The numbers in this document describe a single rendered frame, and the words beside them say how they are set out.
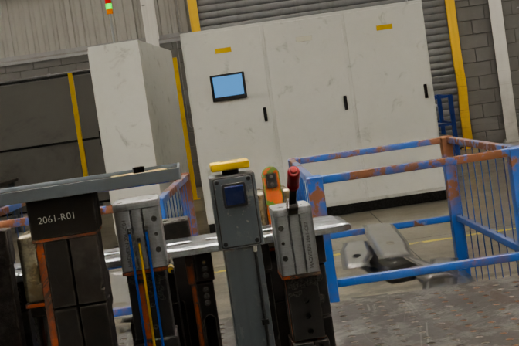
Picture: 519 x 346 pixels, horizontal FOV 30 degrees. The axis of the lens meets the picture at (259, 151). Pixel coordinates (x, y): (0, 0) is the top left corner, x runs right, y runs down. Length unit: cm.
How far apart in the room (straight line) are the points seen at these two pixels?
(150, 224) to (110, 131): 800
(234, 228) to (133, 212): 22
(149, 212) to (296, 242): 25
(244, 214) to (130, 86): 813
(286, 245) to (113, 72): 803
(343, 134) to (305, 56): 85
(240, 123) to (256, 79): 45
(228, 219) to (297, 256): 22
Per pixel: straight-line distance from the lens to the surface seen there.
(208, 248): 176
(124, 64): 959
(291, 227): 165
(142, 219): 164
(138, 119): 957
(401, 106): 968
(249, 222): 148
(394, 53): 968
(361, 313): 240
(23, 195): 145
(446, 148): 472
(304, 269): 166
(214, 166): 147
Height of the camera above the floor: 125
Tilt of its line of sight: 3 degrees down
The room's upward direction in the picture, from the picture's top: 8 degrees counter-clockwise
